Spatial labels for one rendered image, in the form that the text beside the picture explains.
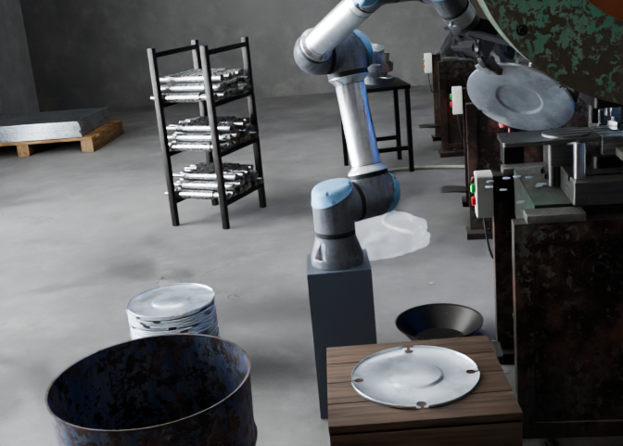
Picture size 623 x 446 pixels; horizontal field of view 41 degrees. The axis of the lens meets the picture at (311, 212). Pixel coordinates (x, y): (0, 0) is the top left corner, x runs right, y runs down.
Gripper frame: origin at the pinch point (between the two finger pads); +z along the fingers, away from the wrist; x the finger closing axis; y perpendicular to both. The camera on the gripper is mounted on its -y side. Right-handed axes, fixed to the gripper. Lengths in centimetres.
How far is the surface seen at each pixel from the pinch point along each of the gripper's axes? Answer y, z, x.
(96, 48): 687, 238, -193
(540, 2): -29.1, -36.1, 9.8
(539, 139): -7.9, 16.0, 10.2
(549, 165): -9.6, 22.7, 13.8
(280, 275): 136, 96, 41
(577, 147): -21.9, 11.0, 14.7
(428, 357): -6, 12, 75
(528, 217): -16.7, 11.2, 35.1
